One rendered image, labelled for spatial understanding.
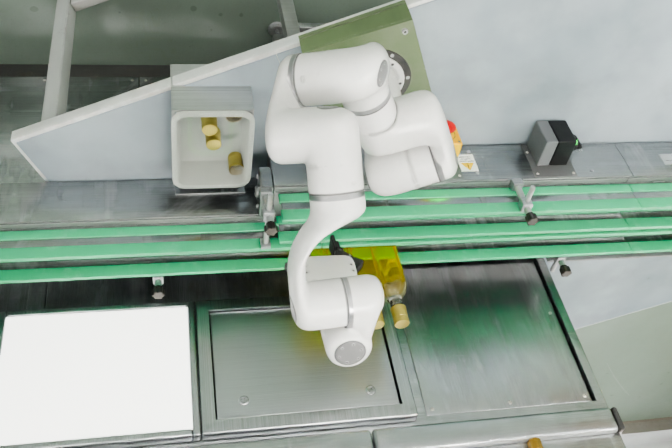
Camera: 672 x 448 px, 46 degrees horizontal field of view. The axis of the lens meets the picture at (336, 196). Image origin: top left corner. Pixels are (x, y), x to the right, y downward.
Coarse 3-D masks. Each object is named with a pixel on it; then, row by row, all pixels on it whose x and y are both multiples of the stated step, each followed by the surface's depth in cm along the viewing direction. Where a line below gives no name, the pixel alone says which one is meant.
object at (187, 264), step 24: (528, 240) 202; (552, 240) 203; (576, 240) 204; (600, 240) 205; (624, 240) 206; (648, 240) 207; (0, 264) 175; (24, 264) 176; (48, 264) 177; (72, 264) 178; (96, 264) 179; (120, 264) 180; (144, 264) 180; (168, 264) 181; (192, 264) 182; (216, 264) 183; (240, 264) 184; (264, 264) 185
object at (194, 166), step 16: (192, 112) 163; (208, 112) 163; (224, 112) 164; (240, 112) 165; (176, 128) 165; (192, 128) 175; (224, 128) 176; (240, 128) 177; (176, 144) 168; (192, 144) 178; (224, 144) 180; (240, 144) 180; (176, 160) 171; (192, 160) 182; (208, 160) 182; (224, 160) 183; (176, 176) 175; (192, 176) 179; (208, 176) 180; (224, 176) 180; (240, 176) 181
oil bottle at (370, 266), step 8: (352, 248) 184; (360, 248) 184; (368, 248) 184; (360, 256) 182; (368, 256) 182; (368, 264) 181; (376, 264) 181; (360, 272) 179; (368, 272) 179; (376, 272) 180
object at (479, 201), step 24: (408, 192) 183; (432, 192) 184; (456, 192) 186; (480, 192) 187; (504, 192) 188; (552, 192) 190; (576, 192) 191; (600, 192) 192; (624, 192) 194; (648, 192) 195; (288, 216) 173; (360, 216) 176; (384, 216) 177; (408, 216) 178; (432, 216) 180; (456, 216) 181
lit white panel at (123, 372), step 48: (48, 336) 174; (96, 336) 176; (144, 336) 178; (0, 384) 165; (48, 384) 166; (96, 384) 168; (144, 384) 169; (0, 432) 158; (48, 432) 159; (96, 432) 161; (144, 432) 162
